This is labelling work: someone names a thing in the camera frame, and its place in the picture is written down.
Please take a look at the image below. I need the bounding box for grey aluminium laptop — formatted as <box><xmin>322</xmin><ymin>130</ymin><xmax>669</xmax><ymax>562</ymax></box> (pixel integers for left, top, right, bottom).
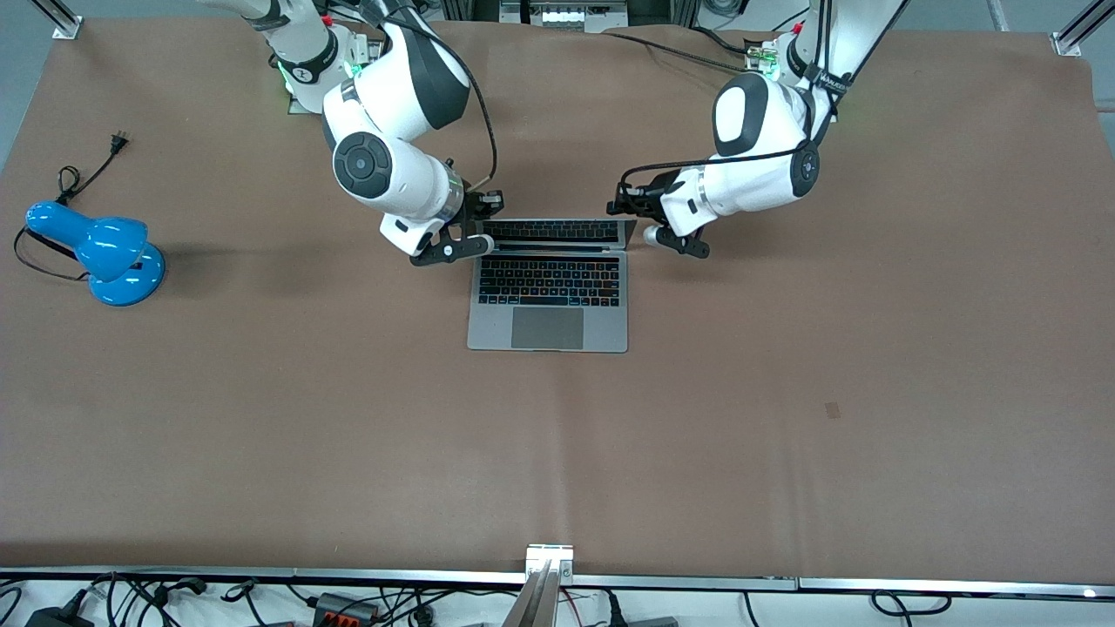
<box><xmin>467</xmin><ymin>218</ymin><xmax>639</xmax><ymax>354</ymax></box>

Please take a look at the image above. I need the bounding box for silver electronics box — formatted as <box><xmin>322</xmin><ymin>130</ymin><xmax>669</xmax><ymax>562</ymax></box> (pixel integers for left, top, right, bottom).
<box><xmin>499</xmin><ymin>0</ymin><xmax>630</xmax><ymax>34</ymax></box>

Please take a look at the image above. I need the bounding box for brown table cover mat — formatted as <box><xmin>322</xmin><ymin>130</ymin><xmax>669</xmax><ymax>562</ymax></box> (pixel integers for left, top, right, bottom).
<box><xmin>0</xmin><ymin>17</ymin><xmax>1115</xmax><ymax>583</ymax></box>

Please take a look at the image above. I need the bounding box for blue desk lamp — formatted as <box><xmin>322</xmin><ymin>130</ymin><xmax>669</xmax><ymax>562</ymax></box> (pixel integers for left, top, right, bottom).
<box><xmin>24</xmin><ymin>202</ymin><xmax>166</xmax><ymax>307</ymax></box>

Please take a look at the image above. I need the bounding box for orange black connector box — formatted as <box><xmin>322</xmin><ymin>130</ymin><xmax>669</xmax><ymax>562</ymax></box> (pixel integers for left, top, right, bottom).
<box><xmin>312</xmin><ymin>592</ymin><xmax>382</xmax><ymax>624</ymax></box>

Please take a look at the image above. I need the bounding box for aluminium corner profile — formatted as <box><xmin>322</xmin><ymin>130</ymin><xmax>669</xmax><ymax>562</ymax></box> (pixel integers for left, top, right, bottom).
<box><xmin>1050</xmin><ymin>0</ymin><xmax>1115</xmax><ymax>58</ymax></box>
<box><xmin>30</xmin><ymin>0</ymin><xmax>84</xmax><ymax>41</ymax></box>

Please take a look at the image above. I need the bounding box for black power adapter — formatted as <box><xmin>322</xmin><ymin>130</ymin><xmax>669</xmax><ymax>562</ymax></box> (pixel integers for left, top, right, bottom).
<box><xmin>24</xmin><ymin>590</ymin><xmax>95</xmax><ymax>627</ymax></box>

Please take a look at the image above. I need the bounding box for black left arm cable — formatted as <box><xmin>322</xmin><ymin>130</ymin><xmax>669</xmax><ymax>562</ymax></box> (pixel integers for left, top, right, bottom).
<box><xmin>617</xmin><ymin>0</ymin><xmax>907</xmax><ymax>197</ymax></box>

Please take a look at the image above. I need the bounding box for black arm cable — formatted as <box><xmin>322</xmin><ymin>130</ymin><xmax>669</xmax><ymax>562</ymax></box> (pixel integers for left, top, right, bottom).
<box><xmin>617</xmin><ymin>0</ymin><xmax>907</xmax><ymax>197</ymax></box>
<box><xmin>375</xmin><ymin>4</ymin><xmax>499</xmax><ymax>191</ymax></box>

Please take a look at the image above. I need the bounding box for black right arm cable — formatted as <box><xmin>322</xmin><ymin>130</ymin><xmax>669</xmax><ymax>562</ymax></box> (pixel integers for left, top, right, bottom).
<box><xmin>375</xmin><ymin>4</ymin><xmax>499</xmax><ymax>191</ymax></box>

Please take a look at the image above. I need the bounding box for thin black table cable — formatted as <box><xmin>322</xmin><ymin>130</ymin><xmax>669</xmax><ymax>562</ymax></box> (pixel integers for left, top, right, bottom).
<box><xmin>601</xmin><ymin>31</ymin><xmax>763</xmax><ymax>78</ymax></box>

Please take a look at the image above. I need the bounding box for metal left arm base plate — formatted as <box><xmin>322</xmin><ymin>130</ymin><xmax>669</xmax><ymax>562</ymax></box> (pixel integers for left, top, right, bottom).
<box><xmin>746</xmin><ymin>35</ymin><xmax>839</xmax><ymax>124</ymax></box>

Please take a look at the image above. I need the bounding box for thick black table cable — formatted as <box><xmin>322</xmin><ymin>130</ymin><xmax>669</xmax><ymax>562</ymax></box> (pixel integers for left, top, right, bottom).
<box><xmin>693</xmin><ymin>26</ymin><xmax>759</xmax><ymax>55</ymax></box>

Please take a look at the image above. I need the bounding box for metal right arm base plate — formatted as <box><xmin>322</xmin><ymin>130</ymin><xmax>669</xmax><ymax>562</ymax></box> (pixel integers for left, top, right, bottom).
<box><xmin>287</xmin><ymin>37</ymin><xmax>385</xmax><ymax>116</ymax></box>

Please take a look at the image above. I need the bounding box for aluminium camera mount profile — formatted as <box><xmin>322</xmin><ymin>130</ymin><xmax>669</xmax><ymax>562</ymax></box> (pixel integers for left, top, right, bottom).
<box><xmin>501</xmin><ymin>543</ymin><xmax>576</xmax><ymax>627</ymax></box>

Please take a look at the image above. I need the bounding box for black lamp power cord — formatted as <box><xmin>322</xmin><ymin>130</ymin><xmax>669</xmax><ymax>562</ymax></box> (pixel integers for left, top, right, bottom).
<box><xmin>12</xmin><ymin>131</ymin><xmax>132</xmax><ymax>281</ymax></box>

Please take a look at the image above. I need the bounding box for aluminium table edge rail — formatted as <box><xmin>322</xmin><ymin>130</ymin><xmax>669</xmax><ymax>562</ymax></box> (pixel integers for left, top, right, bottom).
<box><xmin>0</xmin><ymin>566</ymin><xmax>1115</xmax><ymax>602</ymax></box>

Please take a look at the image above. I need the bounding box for black looped floor cable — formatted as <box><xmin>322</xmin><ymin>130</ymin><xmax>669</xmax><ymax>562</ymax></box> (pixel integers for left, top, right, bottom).
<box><xmin>871</xmin><ymin>589</ymin><xmax>952</xmax><ymax>617</ymax></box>

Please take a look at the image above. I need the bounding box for black cable clip connector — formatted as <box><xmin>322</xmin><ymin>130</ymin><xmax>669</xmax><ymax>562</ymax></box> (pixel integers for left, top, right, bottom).
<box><xmin>155</xmin><ymin>577</ymin><xmax>208</xmax><ymax>609</ymax></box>

